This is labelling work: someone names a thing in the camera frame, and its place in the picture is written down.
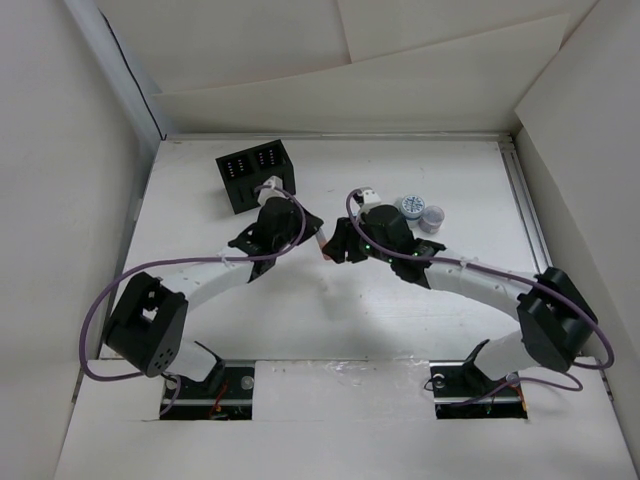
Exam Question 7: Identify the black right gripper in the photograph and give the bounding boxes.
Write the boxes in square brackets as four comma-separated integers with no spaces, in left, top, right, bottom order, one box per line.
[321,215,396,264]

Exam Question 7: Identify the orange grey highlighter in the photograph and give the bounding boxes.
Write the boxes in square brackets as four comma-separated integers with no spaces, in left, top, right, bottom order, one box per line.
[315,229,330,261]

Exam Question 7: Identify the blue patterned tape roll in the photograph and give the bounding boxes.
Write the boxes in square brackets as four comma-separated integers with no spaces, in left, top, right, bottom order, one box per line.
[394,194,426,228]

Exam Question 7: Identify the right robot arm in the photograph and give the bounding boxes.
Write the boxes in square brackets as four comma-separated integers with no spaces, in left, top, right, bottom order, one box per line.
[322,204,599,394]

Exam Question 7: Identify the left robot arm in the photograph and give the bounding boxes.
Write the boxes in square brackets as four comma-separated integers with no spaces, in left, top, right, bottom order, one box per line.
[103,197,324,397]

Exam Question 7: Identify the black slotted organizer box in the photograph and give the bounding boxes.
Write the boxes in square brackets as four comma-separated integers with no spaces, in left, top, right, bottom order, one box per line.
[216,140,296,214]

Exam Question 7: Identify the white foam board backdrop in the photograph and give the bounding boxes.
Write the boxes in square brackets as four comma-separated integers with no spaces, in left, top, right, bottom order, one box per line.
[149,12,571,134]

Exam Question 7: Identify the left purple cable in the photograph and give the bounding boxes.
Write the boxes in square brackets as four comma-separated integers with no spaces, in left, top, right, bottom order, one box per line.
[81,187,307,419]

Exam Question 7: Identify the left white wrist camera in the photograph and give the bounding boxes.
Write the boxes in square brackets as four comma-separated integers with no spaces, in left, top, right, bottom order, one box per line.
[256,176,286,207]

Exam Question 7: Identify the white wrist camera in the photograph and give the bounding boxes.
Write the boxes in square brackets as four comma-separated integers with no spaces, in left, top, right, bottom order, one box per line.
[353,187,382,209]
[256,176,286,207]

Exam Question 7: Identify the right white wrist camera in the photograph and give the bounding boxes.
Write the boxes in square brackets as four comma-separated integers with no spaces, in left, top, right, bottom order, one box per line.
[353,187,382,209]

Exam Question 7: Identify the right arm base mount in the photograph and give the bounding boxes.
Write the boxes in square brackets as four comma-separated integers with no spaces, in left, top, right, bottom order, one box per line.
[423,361,528,420]

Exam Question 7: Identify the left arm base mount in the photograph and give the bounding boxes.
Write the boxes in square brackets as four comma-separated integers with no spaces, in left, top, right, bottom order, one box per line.
[158,362,256,421]

